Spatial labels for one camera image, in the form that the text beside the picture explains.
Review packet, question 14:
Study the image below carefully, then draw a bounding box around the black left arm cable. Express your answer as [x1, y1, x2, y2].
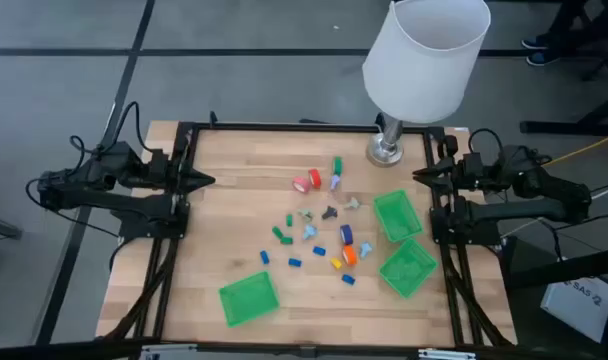
[68, 101, 155, 161]

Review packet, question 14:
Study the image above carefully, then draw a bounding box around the silver camera mount bracket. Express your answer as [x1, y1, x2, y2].
[141, 343, 198, 360]
[417, 348, 478, 360]

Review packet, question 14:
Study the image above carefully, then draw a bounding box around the black desk beam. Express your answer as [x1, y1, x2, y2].
[503, 246, 608, 291]

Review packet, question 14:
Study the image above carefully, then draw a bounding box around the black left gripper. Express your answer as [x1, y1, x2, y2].
[151, 149, 216, 193]

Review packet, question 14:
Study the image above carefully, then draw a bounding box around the person's shoe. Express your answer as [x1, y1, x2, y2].
[521, 34, 550, 51]
[526, 51, 563, 68]

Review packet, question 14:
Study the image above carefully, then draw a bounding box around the yellow extension cable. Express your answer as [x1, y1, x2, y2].
[543, 129, 608, 169]

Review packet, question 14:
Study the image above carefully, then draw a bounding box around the white floor cable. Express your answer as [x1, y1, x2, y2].
[503, 181, 608, 238]

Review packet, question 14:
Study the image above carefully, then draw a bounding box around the white shade silver table lamp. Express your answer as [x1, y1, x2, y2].
[361, 0, 492, 168]

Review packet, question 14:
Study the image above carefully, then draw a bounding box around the black aluminium table frame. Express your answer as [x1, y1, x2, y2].
[96, 110, 518, 351]

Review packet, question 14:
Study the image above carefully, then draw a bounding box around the black desk leg frame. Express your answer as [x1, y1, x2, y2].
[519, 0, 608, 137]

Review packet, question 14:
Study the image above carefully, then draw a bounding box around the person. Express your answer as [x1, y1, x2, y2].
[546, 0, 608, 51]

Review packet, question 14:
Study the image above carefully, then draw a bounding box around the white printed paper sheet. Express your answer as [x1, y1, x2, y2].
[539, 276, 608, 345]

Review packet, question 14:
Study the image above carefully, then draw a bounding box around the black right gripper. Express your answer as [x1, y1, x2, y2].
[412, 149, 486, 194]

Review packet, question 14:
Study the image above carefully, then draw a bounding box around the green plastic mesh basket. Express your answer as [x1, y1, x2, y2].
[218, 270, 281, 329]
[378, 238, 439, 300]
[372, 188, 424, 244]

